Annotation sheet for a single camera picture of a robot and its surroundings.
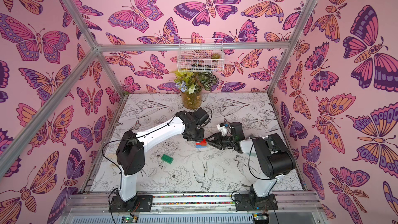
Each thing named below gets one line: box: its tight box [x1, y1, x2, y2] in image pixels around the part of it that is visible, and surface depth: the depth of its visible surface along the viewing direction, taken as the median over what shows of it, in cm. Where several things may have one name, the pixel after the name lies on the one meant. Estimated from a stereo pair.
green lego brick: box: [160, 154, 174, 165], surface depth 89 cm
